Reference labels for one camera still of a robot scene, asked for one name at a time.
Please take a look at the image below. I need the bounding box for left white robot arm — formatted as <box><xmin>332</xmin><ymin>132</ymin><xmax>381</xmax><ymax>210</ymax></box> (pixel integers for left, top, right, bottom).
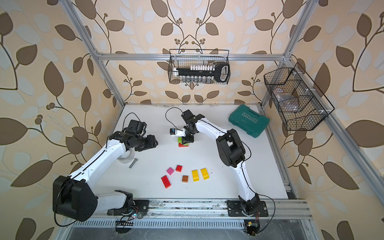
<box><xmin>53</xmin><ymin>120</ymin><xmax>158</xmax><ymax>222</ymax></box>

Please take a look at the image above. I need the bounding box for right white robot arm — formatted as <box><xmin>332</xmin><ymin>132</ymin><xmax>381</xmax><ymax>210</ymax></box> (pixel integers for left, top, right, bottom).
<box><xmin>170</xmin><ymin>110</ymin><xmax>261</xmax><ymax>216</ymax></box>

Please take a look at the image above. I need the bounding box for small red lego brick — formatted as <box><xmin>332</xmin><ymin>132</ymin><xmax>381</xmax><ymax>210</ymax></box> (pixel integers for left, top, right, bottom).
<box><xmin>176</xmin><ymin>165</ymin><xmax>183</xmax><ymax>173</ymax></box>

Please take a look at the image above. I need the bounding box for pink lego brick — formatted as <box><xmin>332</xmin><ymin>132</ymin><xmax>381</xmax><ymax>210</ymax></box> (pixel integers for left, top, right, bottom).
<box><xmin>167</xmin><ymin>168</ymin><xmax>175</xmax><ymax>176</ymax></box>

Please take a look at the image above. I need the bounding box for yellow lego brick left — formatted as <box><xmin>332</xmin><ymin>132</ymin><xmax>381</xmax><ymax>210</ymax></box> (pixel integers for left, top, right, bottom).
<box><xmin>192</xmin><ymin>170</ymin><xmax>199</xmax><ymax>182</ymax></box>

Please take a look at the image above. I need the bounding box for yellow lego brick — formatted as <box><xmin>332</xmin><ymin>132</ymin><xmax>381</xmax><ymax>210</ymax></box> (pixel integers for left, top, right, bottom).
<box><xmin>201</xmin><ymin>168</ymin><xmax>210</xmax><ymax>180</ymax></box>
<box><xmin>192</xmin><ymin>170</ymin><xmax>199</xmax><ymax>182</ymax></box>

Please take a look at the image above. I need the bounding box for long red lego front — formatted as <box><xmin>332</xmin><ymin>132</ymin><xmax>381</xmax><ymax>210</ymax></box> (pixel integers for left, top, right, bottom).
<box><xmin>161</xmin><ymin>176</ymin><xmax>172</xmax><ymax>189</ymax></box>

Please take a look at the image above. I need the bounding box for yellow lego brick right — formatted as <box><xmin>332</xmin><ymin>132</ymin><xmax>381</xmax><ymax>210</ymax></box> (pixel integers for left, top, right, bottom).
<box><xmin>201</xmin><ymin>168</ymin><xmax>210</xmax><ymax>180</ymax></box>

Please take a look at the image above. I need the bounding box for orange lego brick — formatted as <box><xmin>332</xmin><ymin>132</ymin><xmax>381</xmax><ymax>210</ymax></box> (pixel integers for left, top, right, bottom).
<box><xmin>182</xmin><ymin>175</ymin><xmax>189</xmax><ymax>183</ymax></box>

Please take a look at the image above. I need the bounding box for steel bolt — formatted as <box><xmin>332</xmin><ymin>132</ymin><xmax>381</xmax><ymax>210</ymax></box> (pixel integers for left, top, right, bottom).
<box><xmin>129</xmin><ymin>158</ymin><xmax>138</xmax><ymax>169</ymax></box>

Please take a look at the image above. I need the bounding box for white tape roll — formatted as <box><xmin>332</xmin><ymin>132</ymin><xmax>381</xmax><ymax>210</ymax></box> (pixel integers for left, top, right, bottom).
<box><xmin>118</xmin><ymin>150</ymin><xmax>135</xmax><ymax>164</ymax></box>

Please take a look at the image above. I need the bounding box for black socket set holder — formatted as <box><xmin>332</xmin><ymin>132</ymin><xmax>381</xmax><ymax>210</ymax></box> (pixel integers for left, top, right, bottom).
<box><xmin>169</xmin><ymin>62</ymin><xmax>231</xmax><ymax>83</ymax></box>

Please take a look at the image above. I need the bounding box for green plastic tool case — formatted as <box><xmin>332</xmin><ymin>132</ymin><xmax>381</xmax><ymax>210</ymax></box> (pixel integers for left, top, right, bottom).
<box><xmin>229</xmin><ymin>104</ymin><xmax>270</xmax><ymax>138</ymax></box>

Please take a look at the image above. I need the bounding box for left circuit board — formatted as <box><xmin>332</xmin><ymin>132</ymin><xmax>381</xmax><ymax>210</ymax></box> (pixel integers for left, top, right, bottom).
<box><xmin>115</xmin><ymin>213</ymin><xmax>143</xmax><ymax>234</ymax></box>

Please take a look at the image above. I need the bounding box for circuit board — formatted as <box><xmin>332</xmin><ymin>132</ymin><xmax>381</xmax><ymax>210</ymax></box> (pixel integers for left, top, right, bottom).
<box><xmin>115</xmin><ymin>213</ymin><xmax>143</xmax><ymax>234</ymax></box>
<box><xmin>245</xmin><ymin>220</ymin><xmax>261</xmax><ymax>236</ymax></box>

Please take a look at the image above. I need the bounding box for clear plastic bag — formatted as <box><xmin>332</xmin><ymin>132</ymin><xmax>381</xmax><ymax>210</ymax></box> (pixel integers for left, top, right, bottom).
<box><xmin>273</xmin><ymin>88</ymin><xmax>300</xmax><ymax>112</ymax></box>

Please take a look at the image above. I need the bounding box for right circuit board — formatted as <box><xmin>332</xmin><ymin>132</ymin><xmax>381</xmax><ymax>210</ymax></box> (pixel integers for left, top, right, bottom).
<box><xmin>245</xmin><ymin>220</ymin><xmax>261</xmax><ymax>236</ymax></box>

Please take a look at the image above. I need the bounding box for back wall wire basket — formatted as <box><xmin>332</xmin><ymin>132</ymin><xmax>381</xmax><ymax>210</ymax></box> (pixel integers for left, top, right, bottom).
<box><xmin>168</xmin><ymin>49</ymin><xmax>231</xmax><ymax>85</ymax></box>

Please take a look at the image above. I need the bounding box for wall wire basket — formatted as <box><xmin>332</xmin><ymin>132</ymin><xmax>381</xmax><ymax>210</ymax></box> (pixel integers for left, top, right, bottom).
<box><xmin>264</xmin><ymin>63</ymin><xmax>335</xmax><ymax>131</ymax></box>
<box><xmin>168</xmin><ymin>49</ymin><xmax>231</xmax><ymax>85</ymax></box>

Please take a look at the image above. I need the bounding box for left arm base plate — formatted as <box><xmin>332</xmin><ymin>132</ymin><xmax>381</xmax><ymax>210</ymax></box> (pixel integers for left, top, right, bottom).
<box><xmin>107</xmin><ymin>199</ymin><xmax>150</xmax><ymax>216</ymax></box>

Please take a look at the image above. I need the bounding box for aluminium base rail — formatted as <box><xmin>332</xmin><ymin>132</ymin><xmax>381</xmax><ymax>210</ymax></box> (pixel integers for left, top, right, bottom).
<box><xmin>72</xmin><ymin>199</ymin><xmax>313</xmax><ymax>229</ymax></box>

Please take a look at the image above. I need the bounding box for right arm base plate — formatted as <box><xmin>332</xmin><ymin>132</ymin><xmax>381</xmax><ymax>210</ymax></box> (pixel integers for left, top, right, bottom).
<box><xmin>226</xmin><ymin>200</ymin><xmax>269</xmax><ymax>217</ymax></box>

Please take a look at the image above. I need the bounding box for right wall wire basket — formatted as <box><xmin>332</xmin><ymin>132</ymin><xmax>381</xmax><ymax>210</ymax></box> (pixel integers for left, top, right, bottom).
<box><xmin>264</xmin><ymin>63</ymin><xmax>335</xmax><ymax>131</ymax></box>

